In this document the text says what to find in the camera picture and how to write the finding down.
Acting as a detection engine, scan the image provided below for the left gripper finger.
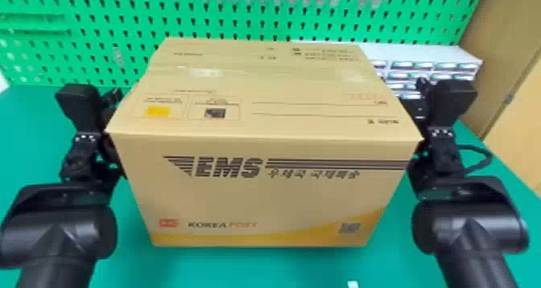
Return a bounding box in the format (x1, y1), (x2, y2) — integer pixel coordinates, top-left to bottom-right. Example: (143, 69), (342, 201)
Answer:
(100, 87), (125, 129)

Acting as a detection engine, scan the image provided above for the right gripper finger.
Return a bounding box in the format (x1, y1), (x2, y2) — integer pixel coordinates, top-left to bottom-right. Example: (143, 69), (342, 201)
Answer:
(399, 76), (432, 127)

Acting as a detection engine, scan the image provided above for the cardboard box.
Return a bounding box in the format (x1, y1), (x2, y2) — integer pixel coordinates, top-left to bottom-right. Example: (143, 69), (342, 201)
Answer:
(105, 36), (424, 249)

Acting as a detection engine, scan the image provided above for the white drawer cabinet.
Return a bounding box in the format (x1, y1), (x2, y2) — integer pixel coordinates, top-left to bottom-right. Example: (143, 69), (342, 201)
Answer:
(291, 40), (484, 101)

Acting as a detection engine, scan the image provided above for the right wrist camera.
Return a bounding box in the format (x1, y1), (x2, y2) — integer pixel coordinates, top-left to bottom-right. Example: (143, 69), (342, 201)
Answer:
(426, 79), (479, 130)

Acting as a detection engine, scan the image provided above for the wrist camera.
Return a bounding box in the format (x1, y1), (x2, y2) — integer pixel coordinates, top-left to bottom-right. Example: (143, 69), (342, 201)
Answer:
(426, 79), (479, 130)
(55, 84), (104, 134)

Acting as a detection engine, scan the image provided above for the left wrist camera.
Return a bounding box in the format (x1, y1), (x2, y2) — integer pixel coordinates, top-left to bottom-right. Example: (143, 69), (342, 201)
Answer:
(55, 84), (104, 134)

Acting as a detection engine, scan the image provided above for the black cable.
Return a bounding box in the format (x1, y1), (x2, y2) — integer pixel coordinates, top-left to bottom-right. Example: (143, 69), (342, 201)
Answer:
(456, 143), (494, 176)

